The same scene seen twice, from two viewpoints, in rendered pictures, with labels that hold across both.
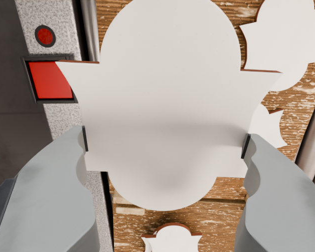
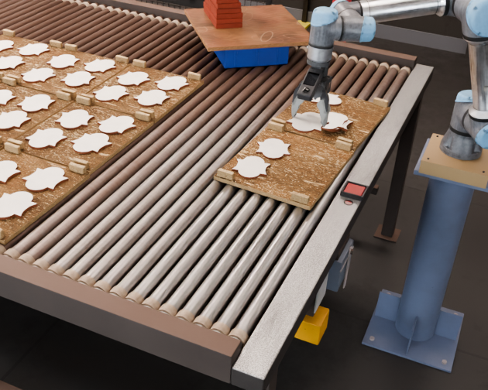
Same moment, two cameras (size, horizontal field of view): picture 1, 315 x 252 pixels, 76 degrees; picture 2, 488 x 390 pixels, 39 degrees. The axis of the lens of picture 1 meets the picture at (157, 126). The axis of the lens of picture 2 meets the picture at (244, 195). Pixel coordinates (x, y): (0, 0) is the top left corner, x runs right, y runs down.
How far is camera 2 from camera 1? 2.10 m
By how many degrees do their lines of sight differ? 34
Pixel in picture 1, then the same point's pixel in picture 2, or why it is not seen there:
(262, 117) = (266, 152)
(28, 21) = (352, 207)
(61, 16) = (336, 203)
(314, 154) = (242, 138)
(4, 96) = not seen: outside the picture
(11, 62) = not seen: outside the picture
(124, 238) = (360, 133)
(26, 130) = not seen: outside the picture
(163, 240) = (334, 124)
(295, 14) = (245, 170)
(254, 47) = (262, 168)
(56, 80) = (352, 188)
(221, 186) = (293, 138)
